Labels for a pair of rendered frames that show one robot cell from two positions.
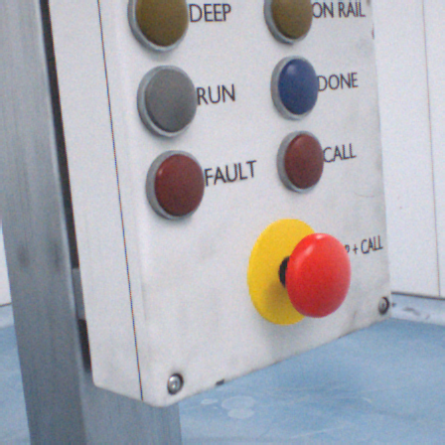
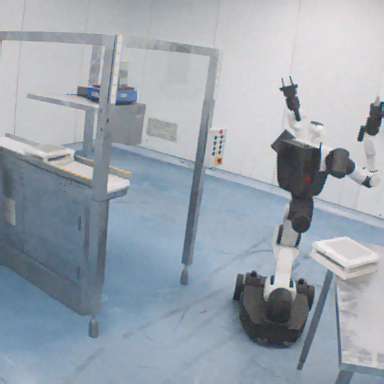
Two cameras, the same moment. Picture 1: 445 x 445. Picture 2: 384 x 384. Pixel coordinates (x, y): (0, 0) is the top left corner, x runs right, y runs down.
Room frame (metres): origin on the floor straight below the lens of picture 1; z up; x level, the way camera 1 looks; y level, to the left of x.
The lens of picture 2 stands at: (-2.39, 0.95, 1.68)
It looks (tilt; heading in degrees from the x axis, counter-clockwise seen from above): 18 degrees down; 344
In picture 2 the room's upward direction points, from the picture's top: 8 degrees clockwise
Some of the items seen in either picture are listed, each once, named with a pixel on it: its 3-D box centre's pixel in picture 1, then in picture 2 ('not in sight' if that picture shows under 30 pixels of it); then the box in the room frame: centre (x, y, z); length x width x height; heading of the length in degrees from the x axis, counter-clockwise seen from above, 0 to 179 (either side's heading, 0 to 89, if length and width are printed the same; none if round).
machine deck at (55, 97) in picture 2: not in sight; (83, 101); (0.17, 0.90, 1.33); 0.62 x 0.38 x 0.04; 42
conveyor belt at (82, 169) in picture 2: not in sight; (41, 161); (0.46, 1.15, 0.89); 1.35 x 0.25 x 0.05; 42
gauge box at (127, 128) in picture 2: not in sight; (122, 124); (0.12, 0.66, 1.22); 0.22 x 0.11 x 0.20; 42
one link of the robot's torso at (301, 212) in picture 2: not in sight; (300, 211); (-0.20, -0.37, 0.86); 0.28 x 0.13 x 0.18; 157
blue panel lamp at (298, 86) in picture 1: (298, 86); not in sight; (0.44, -0.04, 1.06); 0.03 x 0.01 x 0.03; 132
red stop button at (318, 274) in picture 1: (296, 272); not in sight; (0.43, -0.03, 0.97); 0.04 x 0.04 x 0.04; 42
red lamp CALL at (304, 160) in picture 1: (303, 161); not in sight; (0.44, -0.04, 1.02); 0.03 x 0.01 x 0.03; 132
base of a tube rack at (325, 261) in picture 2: not in sight; (344, 261); (-0.89, -0.26, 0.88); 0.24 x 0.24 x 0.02; 15
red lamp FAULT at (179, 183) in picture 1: (179, 185); not in sight; (0.39, 0.02, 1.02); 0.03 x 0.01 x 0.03; 132
